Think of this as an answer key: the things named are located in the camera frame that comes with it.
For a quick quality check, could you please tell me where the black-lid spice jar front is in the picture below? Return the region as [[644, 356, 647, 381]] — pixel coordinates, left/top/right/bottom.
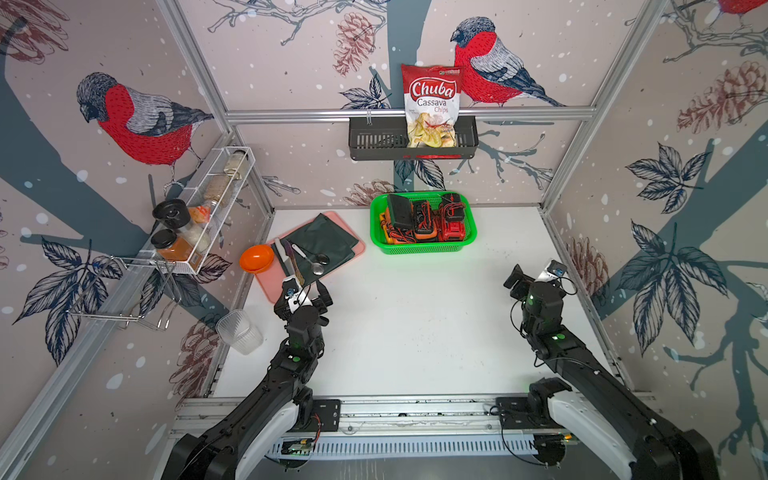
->
[[150, 229, 193, 262]]

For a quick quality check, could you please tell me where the small black multimeter with leads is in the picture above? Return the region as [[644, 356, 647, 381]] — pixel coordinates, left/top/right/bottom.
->
[[440, 192, 465, 221]]

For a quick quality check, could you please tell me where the white wire spice rack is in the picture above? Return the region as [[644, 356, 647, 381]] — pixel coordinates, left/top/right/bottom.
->
[[117, 146, 255, 276]]

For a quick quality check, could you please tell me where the clear plastic cup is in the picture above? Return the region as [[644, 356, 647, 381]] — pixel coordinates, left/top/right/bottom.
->
[[215, 309, 264, 355]]

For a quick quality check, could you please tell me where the black-lid spice jar rear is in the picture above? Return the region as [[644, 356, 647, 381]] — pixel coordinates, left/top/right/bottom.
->
[[152, 199, 194, 232]]

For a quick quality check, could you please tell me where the dark green cloth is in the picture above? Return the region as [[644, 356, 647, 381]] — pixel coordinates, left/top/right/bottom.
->
[[282, 214, 360, 283]]

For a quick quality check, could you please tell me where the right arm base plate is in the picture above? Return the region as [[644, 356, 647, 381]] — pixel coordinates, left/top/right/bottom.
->
[[495, 395, 566, 431]]

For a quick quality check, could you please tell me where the green plastic basket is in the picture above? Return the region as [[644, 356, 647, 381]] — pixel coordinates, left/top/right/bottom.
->
[[370, 191, 477, 255]]

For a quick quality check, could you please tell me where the pink cutting board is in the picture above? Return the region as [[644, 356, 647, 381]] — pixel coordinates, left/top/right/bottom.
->
[[255, 211, 365, 303]]

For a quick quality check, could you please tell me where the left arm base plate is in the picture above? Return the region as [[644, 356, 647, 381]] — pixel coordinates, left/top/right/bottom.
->
[[291, 399, 341, 433]]

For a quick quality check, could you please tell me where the red multimeter with leads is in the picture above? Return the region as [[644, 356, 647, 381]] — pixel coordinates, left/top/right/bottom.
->
[[438, 209, 466, 242]]

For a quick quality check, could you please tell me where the small orange-black multimeter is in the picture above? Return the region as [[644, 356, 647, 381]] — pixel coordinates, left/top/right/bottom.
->
[[382, 224, 417, 245]]

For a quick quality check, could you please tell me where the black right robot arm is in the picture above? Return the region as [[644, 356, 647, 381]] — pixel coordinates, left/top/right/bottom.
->
[[504, 261, 719, 479]]

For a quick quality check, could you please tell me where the Chuba cassava chips bag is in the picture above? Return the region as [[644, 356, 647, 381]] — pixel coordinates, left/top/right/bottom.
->
[[401, 65, 462, 148]]

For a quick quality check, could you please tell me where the large orange multimeter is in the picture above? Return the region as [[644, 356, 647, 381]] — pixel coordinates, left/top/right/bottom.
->
[[414, 228, 439, 243]]

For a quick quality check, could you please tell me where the knife on cutting board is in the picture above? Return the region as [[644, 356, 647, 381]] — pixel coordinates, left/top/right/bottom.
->
[[274, 238, 305, 287]]

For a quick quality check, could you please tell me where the orange plastic bowl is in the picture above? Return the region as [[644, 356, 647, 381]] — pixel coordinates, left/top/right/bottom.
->
[[239, 244, 275, 274]]

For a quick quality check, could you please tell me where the black-lid spice jar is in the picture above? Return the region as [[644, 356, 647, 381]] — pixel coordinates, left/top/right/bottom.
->
[[152, 199, 194, 232], [150, 229, 193, 262]]

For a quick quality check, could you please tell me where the metal spoon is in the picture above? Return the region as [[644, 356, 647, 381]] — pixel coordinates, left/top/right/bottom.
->
[[292, 244, 330, 277]]

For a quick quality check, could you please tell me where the black rectangular case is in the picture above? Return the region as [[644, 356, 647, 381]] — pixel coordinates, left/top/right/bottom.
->
[[411, 200, 437, 232]]

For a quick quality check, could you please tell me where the black wall-mounted basket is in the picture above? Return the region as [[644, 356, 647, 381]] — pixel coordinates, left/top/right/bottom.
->
[[348, 117, 479, 161]]

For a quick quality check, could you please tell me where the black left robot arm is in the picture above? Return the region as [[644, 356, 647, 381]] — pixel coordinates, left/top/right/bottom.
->
[[161, 277, 333, 479]]

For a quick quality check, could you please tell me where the dark green multimeter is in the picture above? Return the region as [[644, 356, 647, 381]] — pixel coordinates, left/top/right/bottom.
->
[[382, 194, 414, 234]]

